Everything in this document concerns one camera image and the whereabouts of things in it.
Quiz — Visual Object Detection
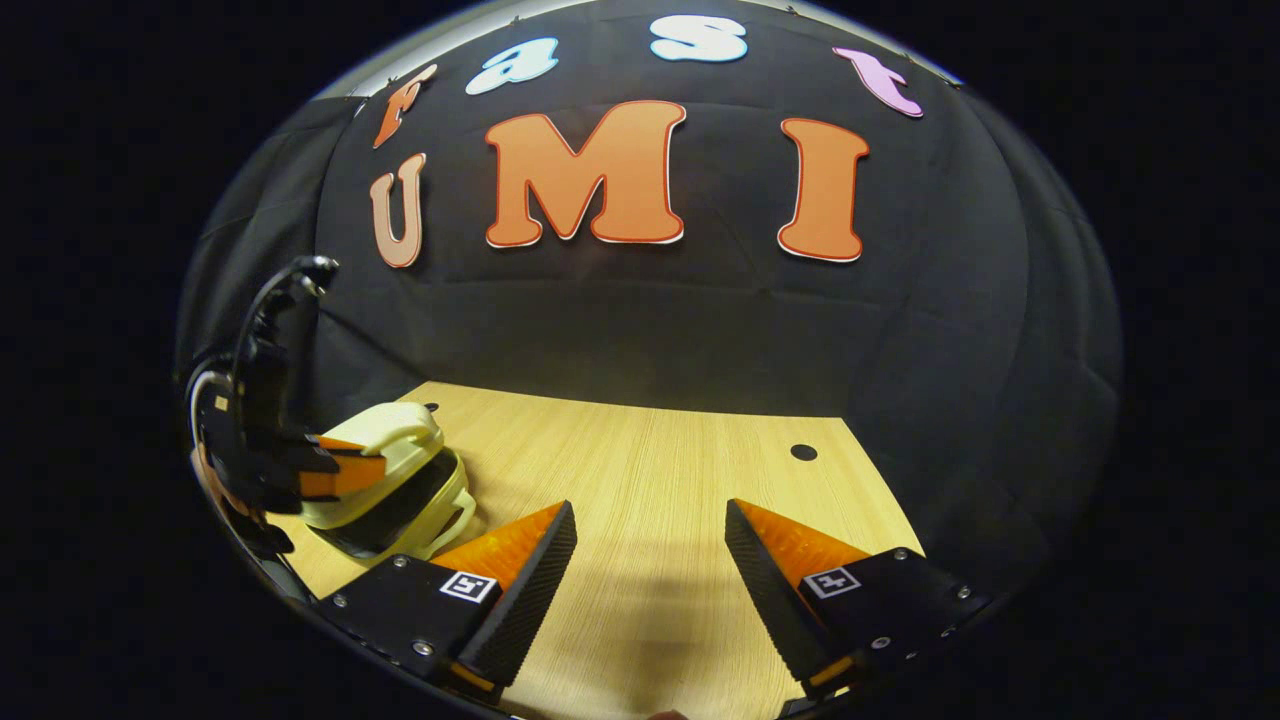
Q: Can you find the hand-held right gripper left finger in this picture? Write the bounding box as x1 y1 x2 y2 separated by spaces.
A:
320 500 579 696

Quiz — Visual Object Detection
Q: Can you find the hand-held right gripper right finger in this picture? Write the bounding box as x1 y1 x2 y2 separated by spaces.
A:
725 498 991 696

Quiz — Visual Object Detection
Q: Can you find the pale yellow suitcase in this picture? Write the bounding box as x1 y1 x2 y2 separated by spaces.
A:
300 402 478 561

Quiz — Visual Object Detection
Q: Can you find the black backdrop cloth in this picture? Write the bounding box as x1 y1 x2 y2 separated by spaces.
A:
175 0 1121 591

